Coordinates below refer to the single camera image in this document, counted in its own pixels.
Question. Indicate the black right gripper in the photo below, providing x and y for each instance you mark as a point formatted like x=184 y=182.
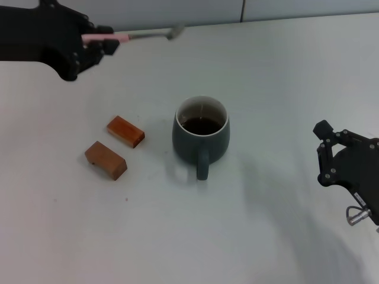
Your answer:
x=355 y=170

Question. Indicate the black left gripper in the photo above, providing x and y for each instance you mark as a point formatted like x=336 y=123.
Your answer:
x=35 y=32

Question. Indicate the grey ceramic cup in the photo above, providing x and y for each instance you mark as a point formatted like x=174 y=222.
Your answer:
x=189 y=148

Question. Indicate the orange glossy wooden block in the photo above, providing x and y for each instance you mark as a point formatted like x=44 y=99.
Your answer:
x=124 y=131

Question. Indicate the brown notched wooden block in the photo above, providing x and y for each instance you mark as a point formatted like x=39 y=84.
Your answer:
x=106 y=159

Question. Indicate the dark coffee liquid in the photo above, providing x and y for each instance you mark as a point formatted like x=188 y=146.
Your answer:
x=201 y=125

